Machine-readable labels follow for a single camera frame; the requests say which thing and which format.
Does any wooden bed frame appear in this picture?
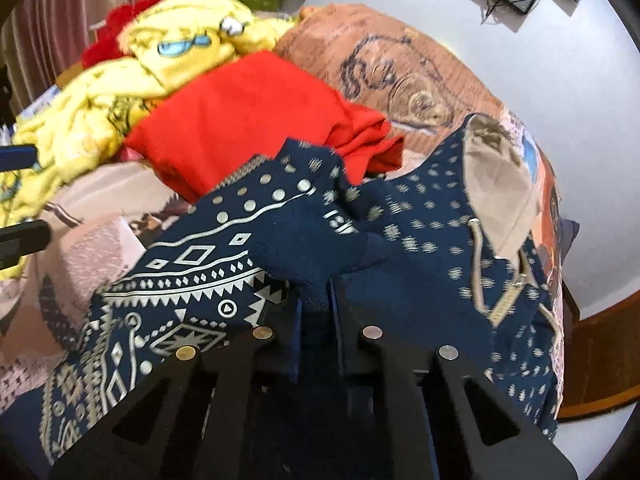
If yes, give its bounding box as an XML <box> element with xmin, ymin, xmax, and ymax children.
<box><xmin>559</xmin><ymin>294</ymin><xmax>640</xmax><ymax>422</ymax></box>

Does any printed bed sheet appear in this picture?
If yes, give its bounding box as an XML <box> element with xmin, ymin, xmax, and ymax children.
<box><xmin>1</xmin><ymin>4</ymin><xmax>562</xmax><ymax>406</ymax></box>

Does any navy patterned hooded garment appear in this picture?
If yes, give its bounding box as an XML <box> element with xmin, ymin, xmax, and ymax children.
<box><xmin>39</xmin><ymin>114</ymin><xmax>561</xmax><ymax>465</ymax></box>

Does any striped maroon curtain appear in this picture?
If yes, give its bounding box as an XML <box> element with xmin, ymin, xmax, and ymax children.
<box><xmin>1</xmin><ymin>0</ymin><xmax>138</xmax><ymax>113</ymax></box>

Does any red fuzzy cloth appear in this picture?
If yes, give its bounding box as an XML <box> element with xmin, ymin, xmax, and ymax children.
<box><xmin>80</xmin><ymin>0</ymin><xmax>160</xmax><ymax>70</ymax></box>

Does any yellow cartoon blanket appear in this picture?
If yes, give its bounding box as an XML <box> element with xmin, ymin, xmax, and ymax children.
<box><xmin>1</xmin><ymin>0</ymin><xmax>297</xmax><ymax>226</ymax></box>

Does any red folded garment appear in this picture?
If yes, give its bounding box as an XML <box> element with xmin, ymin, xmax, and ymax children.
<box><xmin>125</xmin><ymin>51</ymin><xmax>404</xmax><ymax>203</ymax></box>

